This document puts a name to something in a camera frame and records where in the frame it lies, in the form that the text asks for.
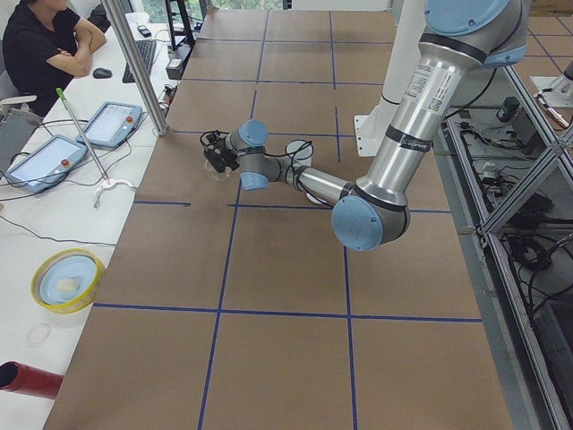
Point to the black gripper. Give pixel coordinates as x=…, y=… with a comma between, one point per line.
x=218, y=148

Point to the white enamel cup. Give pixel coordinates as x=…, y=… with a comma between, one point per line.
x=300, y=151

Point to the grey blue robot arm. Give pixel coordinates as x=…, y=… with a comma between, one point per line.
x=459, y=37

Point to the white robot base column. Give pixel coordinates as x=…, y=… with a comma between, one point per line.
x=404, y=57

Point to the black power adapter box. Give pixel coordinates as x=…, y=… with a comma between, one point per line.
x=177, y=61

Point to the far blue teach pendant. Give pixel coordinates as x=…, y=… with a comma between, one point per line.
x=112, y=124

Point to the blue teach pendant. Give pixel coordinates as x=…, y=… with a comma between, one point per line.
x=112, y=124
x=48, y=165

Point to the brown paper table cover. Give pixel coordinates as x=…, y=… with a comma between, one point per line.
x=227, y=309

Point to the black computer mouse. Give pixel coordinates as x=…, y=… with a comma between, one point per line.
x=102, y=73

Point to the near blue teach pendant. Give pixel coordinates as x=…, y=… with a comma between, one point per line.
x=48, y=165

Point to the silver reach grabber stick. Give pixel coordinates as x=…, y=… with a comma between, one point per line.
x=108, y=182

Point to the blue plate with food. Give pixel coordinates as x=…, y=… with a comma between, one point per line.
x=67, y=279

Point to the yellow tape roll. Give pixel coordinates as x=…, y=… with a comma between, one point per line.
x=78, y=303

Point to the person in black shirt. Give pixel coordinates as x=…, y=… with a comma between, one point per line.
x=47, y=44

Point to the red cylinder tube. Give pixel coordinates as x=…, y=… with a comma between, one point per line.
x=29, y=380

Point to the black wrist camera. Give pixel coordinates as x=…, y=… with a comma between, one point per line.
x=212, y=137

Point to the aluminium frame post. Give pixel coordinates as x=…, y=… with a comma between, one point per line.
x=127, y=43

